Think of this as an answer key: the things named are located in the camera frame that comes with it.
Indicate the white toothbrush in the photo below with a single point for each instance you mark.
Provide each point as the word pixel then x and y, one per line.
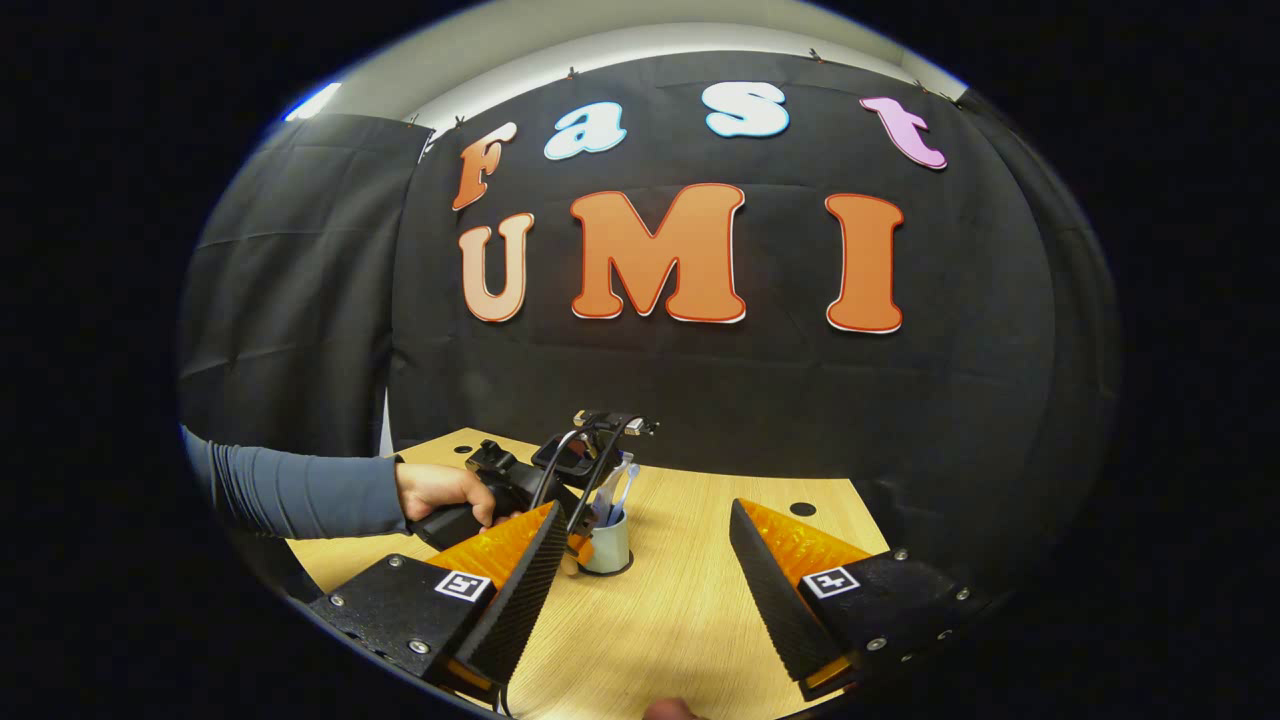
pixel 630 482

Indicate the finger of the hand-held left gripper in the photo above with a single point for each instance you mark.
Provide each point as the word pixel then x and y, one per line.
pixel 580 547

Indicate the plain black side cloth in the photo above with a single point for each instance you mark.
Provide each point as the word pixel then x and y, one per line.
pixel 290 320

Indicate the dark brown round coaster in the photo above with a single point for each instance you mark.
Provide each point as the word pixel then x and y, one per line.
pixel 622 570

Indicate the black backdrop cloth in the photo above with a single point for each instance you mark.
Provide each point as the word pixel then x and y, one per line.
pixel 720 390

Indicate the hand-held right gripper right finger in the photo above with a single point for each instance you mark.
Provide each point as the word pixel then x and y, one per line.
pixel 775 600

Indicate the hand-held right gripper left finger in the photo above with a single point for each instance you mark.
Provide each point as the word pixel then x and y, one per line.
pixel 520 600

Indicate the wooden desktop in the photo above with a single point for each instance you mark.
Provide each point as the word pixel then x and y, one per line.
pixel 680 600

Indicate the ceiling light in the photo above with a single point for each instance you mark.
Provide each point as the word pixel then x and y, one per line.
pixel 312 100

